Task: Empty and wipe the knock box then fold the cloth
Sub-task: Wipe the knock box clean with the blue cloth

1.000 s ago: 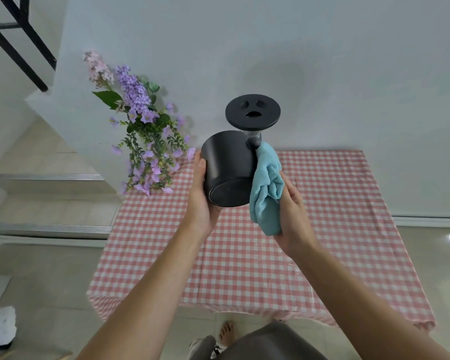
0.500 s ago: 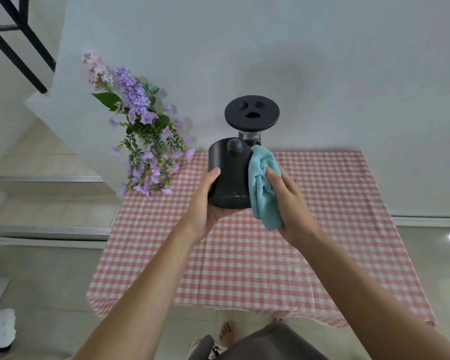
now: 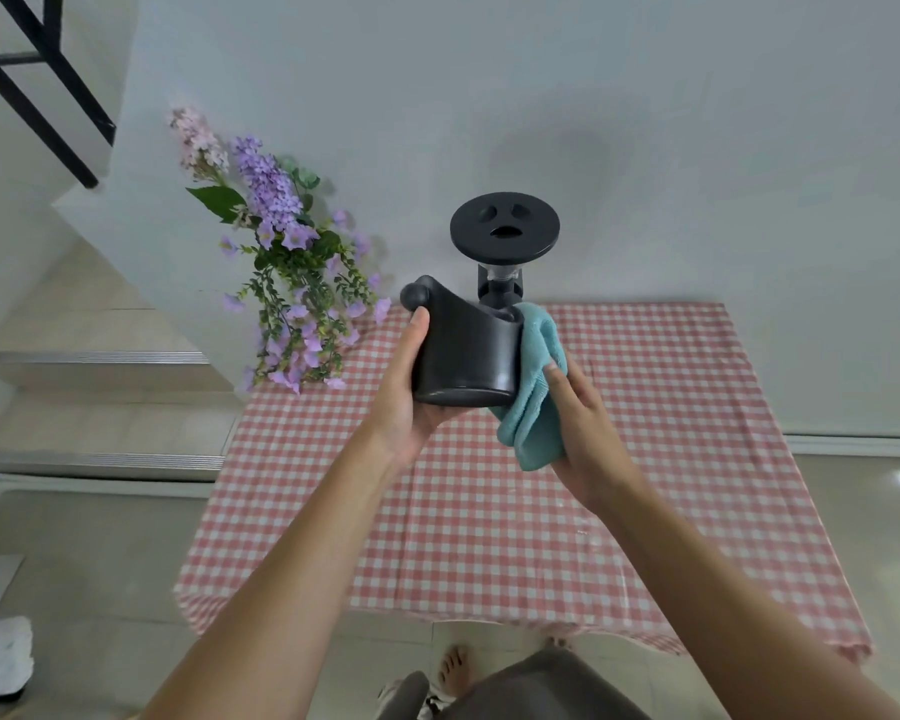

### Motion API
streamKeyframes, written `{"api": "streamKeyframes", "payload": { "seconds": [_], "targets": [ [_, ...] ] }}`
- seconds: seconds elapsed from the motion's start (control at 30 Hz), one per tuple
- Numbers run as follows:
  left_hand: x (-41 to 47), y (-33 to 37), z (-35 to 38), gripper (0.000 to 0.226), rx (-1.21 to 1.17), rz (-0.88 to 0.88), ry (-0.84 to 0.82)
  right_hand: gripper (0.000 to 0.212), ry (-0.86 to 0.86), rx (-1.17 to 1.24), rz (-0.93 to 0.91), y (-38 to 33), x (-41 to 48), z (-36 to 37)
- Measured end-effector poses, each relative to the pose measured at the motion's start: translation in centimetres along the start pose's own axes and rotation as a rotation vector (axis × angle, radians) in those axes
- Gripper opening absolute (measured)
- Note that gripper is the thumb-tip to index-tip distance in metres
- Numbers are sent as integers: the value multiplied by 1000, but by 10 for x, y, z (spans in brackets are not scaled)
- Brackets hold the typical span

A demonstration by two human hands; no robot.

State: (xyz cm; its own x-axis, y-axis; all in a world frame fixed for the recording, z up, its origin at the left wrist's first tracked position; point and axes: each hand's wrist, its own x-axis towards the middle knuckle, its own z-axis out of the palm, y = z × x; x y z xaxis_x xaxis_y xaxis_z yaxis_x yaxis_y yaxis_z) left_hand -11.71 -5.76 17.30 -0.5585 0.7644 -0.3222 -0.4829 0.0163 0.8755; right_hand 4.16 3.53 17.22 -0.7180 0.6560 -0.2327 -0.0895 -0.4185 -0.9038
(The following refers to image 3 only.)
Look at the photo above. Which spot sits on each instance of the person's left hand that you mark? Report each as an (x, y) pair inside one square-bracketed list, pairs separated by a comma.
[(390, 419)]

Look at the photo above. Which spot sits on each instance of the person's right hand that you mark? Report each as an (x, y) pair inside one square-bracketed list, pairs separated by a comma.
[(589, 442)]

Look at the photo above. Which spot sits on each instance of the person's right fingers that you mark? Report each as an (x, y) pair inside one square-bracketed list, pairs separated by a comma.
[(556, 378)]

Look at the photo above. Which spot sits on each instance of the person's left thumb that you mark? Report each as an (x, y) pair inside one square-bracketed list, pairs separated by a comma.
[(418, 331)]

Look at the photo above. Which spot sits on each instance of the teal microfibre cloth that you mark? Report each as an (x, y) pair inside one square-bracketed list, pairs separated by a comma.
[(529, 412)]

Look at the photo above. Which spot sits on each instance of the black knock box container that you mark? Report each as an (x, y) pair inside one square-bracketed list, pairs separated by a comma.
[(465, 352)]

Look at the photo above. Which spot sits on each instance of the person's left forearm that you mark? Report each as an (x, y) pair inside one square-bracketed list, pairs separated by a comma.
[(277, 592)]

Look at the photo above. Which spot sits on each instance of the person's right forearm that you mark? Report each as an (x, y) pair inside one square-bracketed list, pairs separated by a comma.
[(727, 607)]

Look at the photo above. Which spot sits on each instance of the black round-topped tamping stand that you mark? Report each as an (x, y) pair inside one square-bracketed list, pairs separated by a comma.
[(504, 228)]

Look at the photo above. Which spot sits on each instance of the purple artificial flower bouquet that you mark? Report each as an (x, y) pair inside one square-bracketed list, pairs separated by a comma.
[(285, 239)]

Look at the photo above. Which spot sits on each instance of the red white checkered tablecloth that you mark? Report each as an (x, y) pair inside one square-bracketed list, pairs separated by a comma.
[(495, 532)]

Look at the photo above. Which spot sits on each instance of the white baseboard strip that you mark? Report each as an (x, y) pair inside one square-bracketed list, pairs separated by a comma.
[(855, 445)]

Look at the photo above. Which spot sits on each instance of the person's bare foot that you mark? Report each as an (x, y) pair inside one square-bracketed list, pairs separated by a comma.
[(454, 667)]

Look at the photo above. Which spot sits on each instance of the person's grey shorts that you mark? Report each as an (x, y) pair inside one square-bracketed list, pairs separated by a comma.
[(547, 689)]

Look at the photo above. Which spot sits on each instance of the tiled stair steps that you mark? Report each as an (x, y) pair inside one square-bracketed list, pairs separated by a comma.
[(97, 412)]

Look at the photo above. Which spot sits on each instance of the grey white sandal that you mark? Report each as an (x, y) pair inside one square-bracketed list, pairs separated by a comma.
[(405, 701)]

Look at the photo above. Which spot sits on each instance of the black metal stair railing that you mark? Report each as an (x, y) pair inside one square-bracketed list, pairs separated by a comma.
[(41, 104)]

